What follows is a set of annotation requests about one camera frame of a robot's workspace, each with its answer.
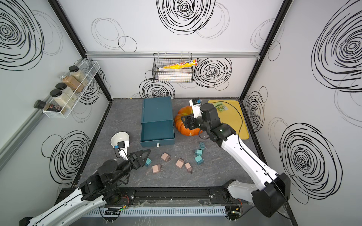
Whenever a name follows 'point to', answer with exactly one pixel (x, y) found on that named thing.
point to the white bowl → (119, 137)
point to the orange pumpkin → (185, 111)
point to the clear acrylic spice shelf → (91, 68)
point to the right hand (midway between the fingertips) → (185, 116)
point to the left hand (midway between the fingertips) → (147, 152)
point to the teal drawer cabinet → (157, 124)
